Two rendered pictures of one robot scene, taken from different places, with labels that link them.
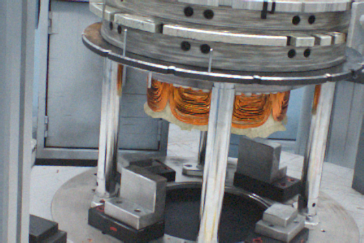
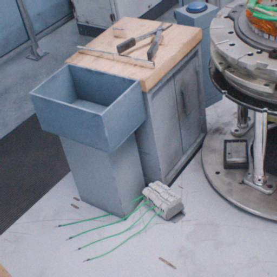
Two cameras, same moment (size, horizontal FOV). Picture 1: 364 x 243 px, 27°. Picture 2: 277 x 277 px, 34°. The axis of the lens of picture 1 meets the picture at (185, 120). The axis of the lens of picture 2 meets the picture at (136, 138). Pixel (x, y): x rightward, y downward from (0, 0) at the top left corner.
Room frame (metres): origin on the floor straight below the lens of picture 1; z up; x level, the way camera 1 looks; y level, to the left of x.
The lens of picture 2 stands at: (0.55, 0.64, 1.48)
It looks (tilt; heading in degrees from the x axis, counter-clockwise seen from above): 39 degrees down; 323
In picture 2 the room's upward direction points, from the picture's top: 12 degrees counter-clockwise
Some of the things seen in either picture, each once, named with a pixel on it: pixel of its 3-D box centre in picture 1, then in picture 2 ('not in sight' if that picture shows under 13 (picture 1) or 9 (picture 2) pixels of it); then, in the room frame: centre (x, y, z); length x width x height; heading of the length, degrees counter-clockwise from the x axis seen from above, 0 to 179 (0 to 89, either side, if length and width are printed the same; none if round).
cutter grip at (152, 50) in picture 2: not in sight; (152, 50); (1.08, 0.16, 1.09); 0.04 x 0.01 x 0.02; 115
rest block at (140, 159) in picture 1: (137, 162); (236, 150); (0.98, 0.06, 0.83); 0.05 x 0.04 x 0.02; 126
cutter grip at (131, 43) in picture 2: not in sight; (126, 45); (1.14, 0.17, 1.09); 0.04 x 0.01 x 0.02; 85
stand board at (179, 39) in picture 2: not in sight; (134, 50); (1.16, 0.14, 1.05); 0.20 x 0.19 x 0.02; 100
